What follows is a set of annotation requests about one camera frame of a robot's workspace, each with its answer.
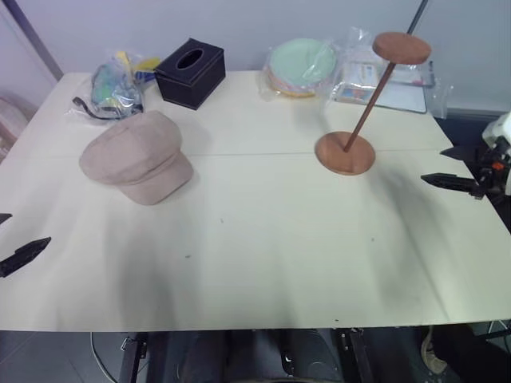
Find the black strap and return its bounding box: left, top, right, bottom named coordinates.
left=72, top=97, right=121, bottom=121

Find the bagged pack of cards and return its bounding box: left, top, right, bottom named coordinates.
left=330, top=26, right=387, bottom=107

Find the grey floor cable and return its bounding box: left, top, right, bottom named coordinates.
left=89, top=331, right=121, bottom=383

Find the bagged stack of pastel plates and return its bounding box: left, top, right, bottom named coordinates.
left=256, top=37, right=341, bottom=103

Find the black metal table leg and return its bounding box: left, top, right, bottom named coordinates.
left=118, top=331, right=149, bottom=383
left=338, top=327, right=378, bottom=383

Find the thin dark pole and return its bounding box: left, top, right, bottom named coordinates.
left=406, top=0, right=429, bottom=35

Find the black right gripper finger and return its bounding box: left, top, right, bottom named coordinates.
left=439, top=144, right=481, bottom=164
left=420, top=172, right=487, bottom=201

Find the black leather tissue box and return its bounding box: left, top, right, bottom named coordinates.
left=153, top=38, right=227, bottom=111

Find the beige newsboy cap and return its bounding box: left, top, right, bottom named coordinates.
left=78, top=110, right=195, bottom=207

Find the wooden hat stand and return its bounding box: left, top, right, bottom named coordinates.
left=314, top=32, right=433, bottom=176

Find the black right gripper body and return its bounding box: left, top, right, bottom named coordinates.
left=476, top=144, right=511, bottom=199

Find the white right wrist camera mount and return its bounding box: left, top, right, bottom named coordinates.
left=481, top=111, right=511, bottom=155

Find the plastic bag of colourful items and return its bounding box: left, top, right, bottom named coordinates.
left=65, top=49, right=161, bottom=121

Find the bagged small whiteboard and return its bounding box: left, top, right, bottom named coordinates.
left=374, top=58, right=454, bottom=119

